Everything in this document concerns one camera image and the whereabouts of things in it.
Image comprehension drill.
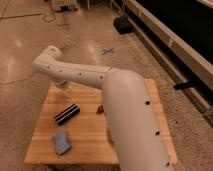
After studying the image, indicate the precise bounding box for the red brown sausage toy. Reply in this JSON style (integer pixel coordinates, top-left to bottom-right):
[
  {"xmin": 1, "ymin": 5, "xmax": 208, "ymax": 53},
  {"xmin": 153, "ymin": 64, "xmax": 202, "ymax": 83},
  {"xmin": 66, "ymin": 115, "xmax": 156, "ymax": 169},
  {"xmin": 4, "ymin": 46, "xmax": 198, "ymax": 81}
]
[{"xmin": 96, "ymin": 105, "xmax": 104, "ymax": 114}]

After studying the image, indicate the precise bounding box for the white device on floor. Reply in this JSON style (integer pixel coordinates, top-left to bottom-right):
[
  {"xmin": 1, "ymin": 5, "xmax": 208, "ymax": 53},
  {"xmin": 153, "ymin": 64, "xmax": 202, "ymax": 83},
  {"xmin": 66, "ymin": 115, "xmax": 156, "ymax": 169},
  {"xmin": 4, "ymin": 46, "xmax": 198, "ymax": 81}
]
[{"xmin": 51, "ymin": 0, "xmax": 78, "ymax": 12}]

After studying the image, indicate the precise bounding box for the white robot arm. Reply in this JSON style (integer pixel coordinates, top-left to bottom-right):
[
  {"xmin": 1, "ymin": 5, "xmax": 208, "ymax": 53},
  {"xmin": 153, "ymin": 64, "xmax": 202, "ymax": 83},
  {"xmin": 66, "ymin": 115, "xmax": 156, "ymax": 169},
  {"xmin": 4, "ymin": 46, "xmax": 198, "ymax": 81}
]
[{"xmin": 33, "ymin": 46, "xmax": 174, "ymax": 171}]

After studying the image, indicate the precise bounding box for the wooden table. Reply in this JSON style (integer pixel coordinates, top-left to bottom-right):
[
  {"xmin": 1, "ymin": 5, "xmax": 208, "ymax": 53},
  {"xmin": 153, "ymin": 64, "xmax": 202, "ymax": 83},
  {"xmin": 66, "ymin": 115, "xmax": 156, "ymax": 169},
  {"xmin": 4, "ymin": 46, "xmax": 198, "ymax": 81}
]
[{"xmin": 25, "ymin": 79, "xmax": 177, "ymax": 167}]

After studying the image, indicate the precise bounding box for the white ceramic cup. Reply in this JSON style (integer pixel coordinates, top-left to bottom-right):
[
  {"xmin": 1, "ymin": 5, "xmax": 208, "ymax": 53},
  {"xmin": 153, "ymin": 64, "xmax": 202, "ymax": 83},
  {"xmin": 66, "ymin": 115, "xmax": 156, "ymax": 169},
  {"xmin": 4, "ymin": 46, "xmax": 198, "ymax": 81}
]
[{"xmin": 62, "ymin": 85, "xmax": 72, "ymax": 97}]

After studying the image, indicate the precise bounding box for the blue sponge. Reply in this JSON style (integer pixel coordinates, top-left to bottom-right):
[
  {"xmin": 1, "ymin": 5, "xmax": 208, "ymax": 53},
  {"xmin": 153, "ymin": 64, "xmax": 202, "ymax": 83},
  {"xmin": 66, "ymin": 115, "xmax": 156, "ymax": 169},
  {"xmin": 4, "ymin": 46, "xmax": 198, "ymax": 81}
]
[{"xmin": 52, "ymin": 131, "xmax": 71, "ymax": 155}]

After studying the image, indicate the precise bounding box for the black white striped box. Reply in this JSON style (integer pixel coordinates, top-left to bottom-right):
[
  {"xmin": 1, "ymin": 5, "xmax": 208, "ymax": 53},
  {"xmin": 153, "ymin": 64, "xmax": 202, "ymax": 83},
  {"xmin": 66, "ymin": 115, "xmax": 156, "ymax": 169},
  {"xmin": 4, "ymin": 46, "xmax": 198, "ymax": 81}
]
[{"xmin": 54, "ymin": 104, "xmax": 80, "ymax": 126}]

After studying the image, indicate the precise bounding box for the black box on floor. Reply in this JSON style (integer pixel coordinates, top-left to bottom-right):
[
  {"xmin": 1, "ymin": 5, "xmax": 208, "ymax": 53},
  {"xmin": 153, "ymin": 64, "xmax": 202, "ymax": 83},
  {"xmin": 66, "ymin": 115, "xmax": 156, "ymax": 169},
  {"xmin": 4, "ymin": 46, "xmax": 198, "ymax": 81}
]
[{"xmin": 113, "ymin": 16, "xmax": 133, "ymax": 34}]

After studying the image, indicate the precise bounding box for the black handle at right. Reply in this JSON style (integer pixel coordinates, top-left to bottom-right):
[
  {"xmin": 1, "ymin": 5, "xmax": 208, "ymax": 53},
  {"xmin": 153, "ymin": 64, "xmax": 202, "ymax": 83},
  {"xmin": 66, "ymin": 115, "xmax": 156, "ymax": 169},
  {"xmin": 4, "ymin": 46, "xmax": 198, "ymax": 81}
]
[{"xmin": 173, "ymin": 81, "xmax": 198, "ymax": 90}]

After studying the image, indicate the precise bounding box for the white long wall rail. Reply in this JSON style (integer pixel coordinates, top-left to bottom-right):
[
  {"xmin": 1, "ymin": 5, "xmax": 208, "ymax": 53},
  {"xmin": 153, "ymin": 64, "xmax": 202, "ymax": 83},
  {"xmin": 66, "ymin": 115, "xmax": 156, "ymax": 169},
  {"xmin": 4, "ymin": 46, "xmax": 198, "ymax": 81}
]
[{"xmin": 109, "ymin": 0, "xmax": 213, "ymax": 116}]

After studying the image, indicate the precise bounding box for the black cable on floor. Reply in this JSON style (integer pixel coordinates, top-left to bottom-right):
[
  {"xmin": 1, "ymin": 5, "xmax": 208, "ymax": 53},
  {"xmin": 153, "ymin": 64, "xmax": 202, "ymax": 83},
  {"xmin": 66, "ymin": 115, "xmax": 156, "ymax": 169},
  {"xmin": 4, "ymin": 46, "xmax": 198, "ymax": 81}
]
[{"xmin": 0, "ymin": 12, "xmax": 56, "ymax": 24}]

